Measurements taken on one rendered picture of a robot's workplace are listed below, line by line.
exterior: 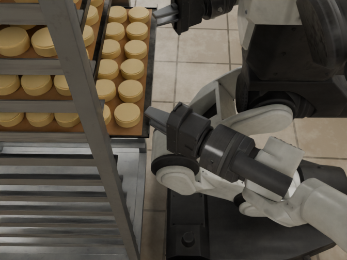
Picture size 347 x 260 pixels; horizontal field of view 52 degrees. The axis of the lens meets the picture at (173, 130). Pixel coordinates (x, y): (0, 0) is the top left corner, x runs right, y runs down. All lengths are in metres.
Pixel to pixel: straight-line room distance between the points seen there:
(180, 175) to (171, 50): 1.23
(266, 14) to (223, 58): 1.53
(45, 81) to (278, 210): 0.44
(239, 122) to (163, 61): 1.28
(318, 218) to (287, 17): 0.29
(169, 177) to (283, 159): 0.47
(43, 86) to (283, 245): 1.00
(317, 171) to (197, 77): 0.93
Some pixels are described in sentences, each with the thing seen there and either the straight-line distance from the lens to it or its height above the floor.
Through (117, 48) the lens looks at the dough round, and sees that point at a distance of 0.81.
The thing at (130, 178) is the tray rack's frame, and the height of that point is 0.15.
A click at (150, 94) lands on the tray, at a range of 0.74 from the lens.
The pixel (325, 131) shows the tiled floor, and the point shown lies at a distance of 1.89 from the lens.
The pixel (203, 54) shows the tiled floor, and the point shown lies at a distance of 2.11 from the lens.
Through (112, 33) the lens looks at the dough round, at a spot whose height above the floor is 0.88.
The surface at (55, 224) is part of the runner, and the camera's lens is 1.10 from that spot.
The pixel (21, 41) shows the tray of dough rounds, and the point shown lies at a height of 1.06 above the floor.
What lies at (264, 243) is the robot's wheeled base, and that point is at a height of 0.17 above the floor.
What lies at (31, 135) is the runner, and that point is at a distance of 0.71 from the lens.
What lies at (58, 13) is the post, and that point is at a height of 1.17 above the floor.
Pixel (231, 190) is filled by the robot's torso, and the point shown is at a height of 0.34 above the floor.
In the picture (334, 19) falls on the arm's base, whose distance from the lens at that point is 0.44.
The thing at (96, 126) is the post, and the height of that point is 0.95.
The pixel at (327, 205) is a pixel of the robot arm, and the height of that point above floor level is 0.95.
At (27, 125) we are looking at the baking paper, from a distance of 0.74.
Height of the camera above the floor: 1.41
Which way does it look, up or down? 54 degrees down
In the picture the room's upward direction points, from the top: straight up
